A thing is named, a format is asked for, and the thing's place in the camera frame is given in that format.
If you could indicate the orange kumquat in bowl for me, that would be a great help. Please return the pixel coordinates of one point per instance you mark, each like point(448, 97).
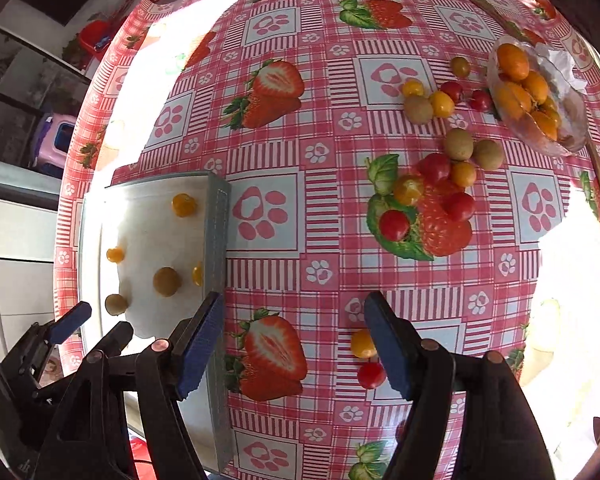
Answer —
point(513, 62)

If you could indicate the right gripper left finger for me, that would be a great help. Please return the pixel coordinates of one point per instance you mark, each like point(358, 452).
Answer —
point(195, 344)

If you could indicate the yellow cherry tomato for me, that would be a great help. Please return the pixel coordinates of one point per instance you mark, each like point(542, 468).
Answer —
point(362, 345)
point(184, 205)

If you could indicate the pink plastic stool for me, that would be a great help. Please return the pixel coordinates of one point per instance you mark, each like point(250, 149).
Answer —
point(50, 144)

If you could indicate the red plastic stool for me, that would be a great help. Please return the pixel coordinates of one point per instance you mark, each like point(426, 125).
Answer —
point(95, 37)

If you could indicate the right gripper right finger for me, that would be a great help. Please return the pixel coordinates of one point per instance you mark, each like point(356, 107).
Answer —
point(397, 344)

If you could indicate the green-brown round fruit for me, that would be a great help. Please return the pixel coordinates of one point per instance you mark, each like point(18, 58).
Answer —
point(116, 304)

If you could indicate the clear glass fruit bowl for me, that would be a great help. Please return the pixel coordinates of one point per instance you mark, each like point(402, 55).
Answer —
point(543, 111)

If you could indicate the brown round fruit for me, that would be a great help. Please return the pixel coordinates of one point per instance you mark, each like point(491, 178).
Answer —
point(458, 144)

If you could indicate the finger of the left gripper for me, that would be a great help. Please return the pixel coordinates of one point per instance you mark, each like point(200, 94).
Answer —
point(60, 330)

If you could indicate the red checkered strawberry tablecloth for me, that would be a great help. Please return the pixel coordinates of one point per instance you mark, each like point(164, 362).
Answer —
point(297, 104)

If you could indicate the red cherry tomato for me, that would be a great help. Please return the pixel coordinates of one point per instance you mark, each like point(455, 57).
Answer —
point(394, 225)
point(371, 375)

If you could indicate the white foam tray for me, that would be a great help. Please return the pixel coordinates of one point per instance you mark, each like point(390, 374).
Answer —
point(134, 245)

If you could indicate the crumpled white tissue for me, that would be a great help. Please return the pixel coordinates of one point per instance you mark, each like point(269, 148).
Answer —
point(564, 62)

